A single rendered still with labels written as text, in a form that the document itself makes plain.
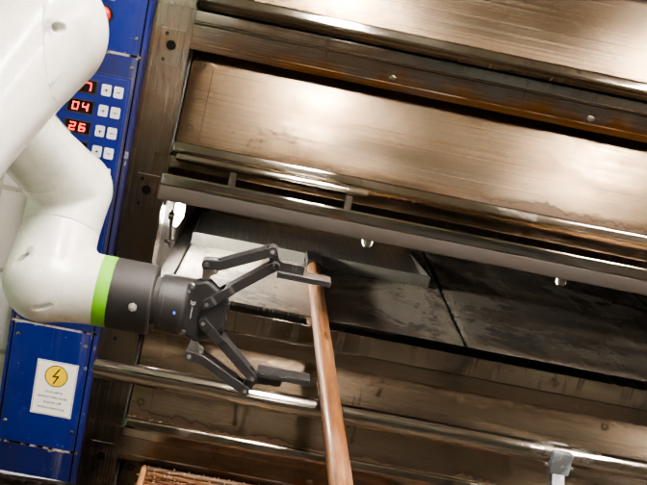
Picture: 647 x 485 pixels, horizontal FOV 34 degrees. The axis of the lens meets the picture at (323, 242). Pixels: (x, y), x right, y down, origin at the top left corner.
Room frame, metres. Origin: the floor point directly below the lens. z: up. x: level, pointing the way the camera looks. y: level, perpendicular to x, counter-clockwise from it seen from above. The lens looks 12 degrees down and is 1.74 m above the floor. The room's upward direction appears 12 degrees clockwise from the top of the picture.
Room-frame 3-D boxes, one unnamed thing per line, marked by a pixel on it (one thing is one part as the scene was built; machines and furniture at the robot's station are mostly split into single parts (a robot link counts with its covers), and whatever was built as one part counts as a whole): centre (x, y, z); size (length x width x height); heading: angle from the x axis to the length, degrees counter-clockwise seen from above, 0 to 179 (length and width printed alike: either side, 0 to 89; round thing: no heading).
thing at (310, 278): (1.33, 0.02, 1.41); 0.07 x 0.03 x 0.01; 94
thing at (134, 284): (1.32, 0.22, 1.34); 0.12 x 0.06 x 0.09; 4
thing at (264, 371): (1.33, 0.02, 1.27); 0.07 x 0.03 x 0.01; 94
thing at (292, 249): (2.53, 0.03, 1.20); 0.55 x 0.36 x 0.03; 95
